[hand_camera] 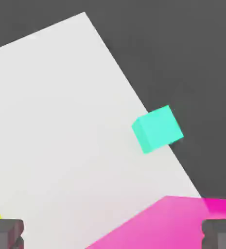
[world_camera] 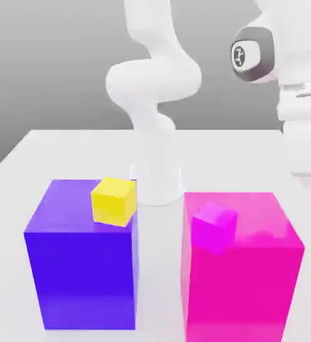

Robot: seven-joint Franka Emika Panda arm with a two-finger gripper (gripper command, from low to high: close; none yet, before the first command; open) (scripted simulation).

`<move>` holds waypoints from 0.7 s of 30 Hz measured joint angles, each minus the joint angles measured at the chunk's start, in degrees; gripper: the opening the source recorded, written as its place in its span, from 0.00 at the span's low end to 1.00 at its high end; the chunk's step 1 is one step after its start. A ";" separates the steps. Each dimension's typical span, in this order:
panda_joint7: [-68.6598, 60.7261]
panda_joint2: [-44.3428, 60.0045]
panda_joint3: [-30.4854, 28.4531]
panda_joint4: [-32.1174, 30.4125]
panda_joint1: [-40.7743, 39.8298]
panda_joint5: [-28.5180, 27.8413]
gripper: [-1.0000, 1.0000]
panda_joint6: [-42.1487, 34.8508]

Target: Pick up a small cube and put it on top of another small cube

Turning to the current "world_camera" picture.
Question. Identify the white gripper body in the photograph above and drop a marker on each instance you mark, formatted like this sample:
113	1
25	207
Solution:
303	149

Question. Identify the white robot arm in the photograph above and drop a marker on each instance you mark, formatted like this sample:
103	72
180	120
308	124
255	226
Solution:
155	80

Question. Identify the small magenta cube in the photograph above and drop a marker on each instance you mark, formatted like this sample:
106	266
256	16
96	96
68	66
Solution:
212	232

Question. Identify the small yellow cube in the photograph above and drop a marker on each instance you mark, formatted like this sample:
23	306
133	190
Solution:
112	203

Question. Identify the large pink box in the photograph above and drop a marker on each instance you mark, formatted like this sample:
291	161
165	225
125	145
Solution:
251	288

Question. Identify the large purple box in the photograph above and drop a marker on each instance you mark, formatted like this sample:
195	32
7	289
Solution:
80	278

